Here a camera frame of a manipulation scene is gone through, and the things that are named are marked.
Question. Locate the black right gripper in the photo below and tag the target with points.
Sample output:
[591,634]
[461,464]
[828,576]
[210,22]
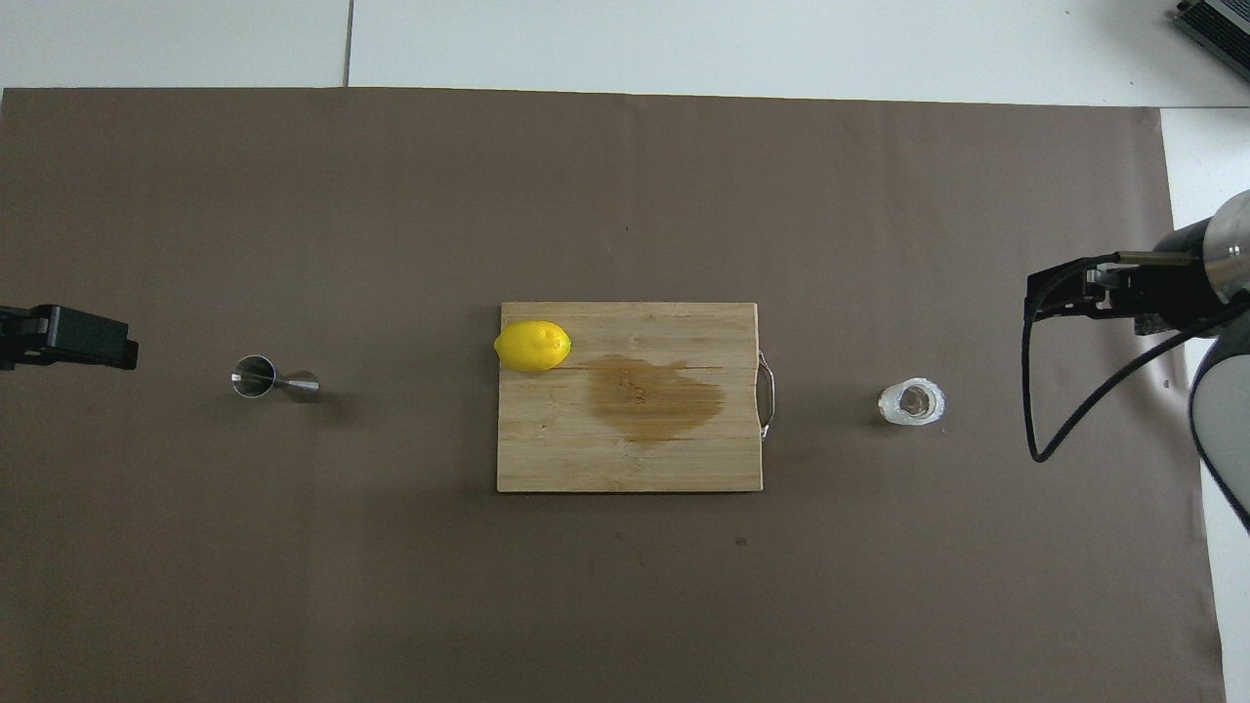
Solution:
[1172,293]

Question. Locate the steel double jigger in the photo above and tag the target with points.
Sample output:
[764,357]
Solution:
[256,377]

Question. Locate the clear textured glass cup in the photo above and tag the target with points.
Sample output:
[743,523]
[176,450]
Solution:
[911,402]

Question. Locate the brown paper table mat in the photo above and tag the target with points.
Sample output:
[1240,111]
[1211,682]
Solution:
[293,195]

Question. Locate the grey ribbed metal device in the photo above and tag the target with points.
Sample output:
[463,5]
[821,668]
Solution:
[1221,24]

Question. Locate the yellow lemon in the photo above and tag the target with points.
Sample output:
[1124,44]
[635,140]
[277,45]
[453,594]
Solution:
[532,346]

